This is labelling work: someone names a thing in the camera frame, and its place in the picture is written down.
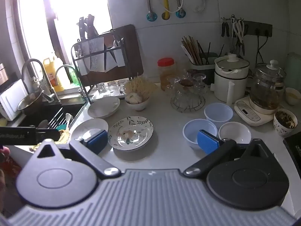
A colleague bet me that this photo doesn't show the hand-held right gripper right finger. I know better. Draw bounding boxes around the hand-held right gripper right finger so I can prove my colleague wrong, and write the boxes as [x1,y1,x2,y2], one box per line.
[183,129,275,177]

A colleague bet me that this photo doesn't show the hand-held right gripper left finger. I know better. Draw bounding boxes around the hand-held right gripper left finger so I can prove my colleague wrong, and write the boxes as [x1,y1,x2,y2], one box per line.
[33,130,121,179]

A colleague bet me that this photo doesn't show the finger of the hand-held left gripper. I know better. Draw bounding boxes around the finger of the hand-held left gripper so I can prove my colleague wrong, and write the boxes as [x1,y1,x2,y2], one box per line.
[35,128,61,144]

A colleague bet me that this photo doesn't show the white deep plate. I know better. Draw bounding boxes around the white deep plate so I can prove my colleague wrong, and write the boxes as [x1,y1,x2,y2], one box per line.
[71,118,109,144]

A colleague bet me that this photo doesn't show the pale blue plastic bowl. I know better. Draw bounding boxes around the pale blue plastic bowl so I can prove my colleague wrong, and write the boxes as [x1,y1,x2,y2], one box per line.
[183,119,218,150]

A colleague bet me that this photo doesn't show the white shallow bowl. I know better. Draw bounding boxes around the white shallow bowl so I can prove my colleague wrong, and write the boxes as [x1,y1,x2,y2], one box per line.
[87,96,121,119]

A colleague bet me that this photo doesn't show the leaf pattern plate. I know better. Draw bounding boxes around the leaf pattern plate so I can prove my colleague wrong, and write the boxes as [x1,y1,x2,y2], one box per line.
[108,116,154,151]

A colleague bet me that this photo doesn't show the yellow sponge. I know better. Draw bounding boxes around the yellow sponge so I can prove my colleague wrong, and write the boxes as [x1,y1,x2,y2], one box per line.
[55,131,71,144]

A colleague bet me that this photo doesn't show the black kitchen sink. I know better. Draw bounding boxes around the black kitchen sink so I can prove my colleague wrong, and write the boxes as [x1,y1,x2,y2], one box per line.
[17,102,87,132]

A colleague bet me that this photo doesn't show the white ceramic bowl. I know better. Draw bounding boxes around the white ceramic bowl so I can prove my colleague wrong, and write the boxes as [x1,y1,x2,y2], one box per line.
[219,122,252,144]

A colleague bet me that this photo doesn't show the steel pot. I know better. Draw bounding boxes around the steel pot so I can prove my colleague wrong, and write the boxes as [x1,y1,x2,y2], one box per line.
[17,91,44,113]

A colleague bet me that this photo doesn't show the white cutting board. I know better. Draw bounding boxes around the white cutting board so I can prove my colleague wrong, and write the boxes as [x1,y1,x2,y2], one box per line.
[0,78,30,121]

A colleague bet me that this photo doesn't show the cream kettle heating base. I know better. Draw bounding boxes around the cream kettle heating base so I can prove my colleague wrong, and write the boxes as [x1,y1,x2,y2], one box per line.
[234,96,283,126]

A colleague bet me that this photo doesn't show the tray of drinking glasses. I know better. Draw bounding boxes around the tray of drinking glasses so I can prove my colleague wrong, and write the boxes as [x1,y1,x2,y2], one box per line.
[90,80,128,100]

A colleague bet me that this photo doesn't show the small glass dish brown contents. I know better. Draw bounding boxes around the small glass dish brown contents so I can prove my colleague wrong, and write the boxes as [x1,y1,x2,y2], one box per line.
[179,79,194,92]

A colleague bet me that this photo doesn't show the upturned glass cup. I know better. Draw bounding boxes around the upturned glass cup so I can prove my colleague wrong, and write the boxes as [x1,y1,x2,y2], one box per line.
[191,73,207,92]

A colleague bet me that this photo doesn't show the yellow detergent bottle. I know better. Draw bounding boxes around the yellow detergent bottle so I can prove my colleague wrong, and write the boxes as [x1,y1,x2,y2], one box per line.
[43,57,64,92]

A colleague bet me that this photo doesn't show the white electric cooker pot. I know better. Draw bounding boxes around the white electric cooker pot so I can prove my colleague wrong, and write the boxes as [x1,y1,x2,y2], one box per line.
[214,54,250,105]

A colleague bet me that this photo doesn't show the green bottle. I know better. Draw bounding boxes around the green bottle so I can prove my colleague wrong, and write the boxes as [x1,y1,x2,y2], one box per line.
[70,67,80,85]

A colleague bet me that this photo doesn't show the pale bristle brush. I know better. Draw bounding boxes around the pale bristle brush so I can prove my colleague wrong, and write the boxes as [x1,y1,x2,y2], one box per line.
[124,74,158,102]

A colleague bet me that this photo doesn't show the small curved faucet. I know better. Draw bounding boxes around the small curved faucet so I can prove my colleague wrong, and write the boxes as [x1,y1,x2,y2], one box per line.
[55,65,89,99]

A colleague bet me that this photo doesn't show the tall grey faucet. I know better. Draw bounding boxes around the tall grey faucet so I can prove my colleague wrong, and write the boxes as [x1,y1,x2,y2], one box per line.
[22,58,57,102]

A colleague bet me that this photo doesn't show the red lid plastic jar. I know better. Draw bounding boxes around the red lid plastic jar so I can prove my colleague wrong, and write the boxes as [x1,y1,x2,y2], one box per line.
[157,57,176,91]

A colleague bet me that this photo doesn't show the patterned cup with residue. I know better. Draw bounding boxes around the patterned cup with residue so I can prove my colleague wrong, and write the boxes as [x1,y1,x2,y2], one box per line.
[273,109,298,136]

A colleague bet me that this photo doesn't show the green chopstick holder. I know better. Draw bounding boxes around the green chopstick holder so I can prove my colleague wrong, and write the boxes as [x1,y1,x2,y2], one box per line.
[189,52,220,73]

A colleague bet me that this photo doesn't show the black dish rack with board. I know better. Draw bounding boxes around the black dish rack with board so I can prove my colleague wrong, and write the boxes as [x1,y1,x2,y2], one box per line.
[71,36,134,104]

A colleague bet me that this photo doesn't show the glass kettle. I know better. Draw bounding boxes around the glass kettle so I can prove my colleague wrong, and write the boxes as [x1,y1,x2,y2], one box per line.
[249,60,287,110]

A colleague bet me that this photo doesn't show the black flat appliance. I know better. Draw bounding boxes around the black flat appliance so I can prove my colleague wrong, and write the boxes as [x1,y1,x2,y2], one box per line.
[283,132,301,171]

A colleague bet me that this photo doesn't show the bundle of wooden chopsticks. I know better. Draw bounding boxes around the bundle of wooden chopsticks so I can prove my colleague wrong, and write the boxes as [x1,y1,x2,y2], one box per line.
[181,36,203,65]

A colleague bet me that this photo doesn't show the dark wooden cutting board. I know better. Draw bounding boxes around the dark wooden cutting board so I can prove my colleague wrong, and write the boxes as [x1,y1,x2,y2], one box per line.
[80,24,144,86]

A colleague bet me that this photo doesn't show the cream cup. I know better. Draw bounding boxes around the cream cup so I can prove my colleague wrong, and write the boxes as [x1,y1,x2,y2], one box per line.
[285,87,301,106]

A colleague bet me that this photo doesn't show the white kitchen scissors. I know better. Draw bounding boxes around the white kitchen scissors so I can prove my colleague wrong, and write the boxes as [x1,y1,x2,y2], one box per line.
[232,15,246,54]

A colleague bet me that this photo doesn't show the set of kitchen knives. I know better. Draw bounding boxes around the set of kitchen knives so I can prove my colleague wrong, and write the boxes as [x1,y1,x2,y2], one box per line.
[76,15,99,40]

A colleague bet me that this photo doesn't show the black pliers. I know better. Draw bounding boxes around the black pliers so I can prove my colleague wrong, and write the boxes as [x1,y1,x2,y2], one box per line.
[221,17,230,37]

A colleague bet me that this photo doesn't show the pale green kettle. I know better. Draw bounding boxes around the pale green kettle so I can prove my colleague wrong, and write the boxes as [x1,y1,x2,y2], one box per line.
[286,52,301,89]

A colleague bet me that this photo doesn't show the black power strip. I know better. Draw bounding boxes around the black power strip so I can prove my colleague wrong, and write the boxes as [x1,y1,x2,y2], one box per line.
[242,21,273,37]

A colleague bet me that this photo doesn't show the window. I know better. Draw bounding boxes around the window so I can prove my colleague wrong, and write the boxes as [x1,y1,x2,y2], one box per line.
[13,0,114,92]

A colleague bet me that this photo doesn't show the black power cable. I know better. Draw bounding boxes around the black power cable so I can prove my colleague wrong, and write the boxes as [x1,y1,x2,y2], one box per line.
[255,34,267,64]

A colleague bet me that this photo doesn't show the yellow hose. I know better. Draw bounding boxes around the yellow hose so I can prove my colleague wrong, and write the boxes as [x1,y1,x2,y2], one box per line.
[159,0,171,19]

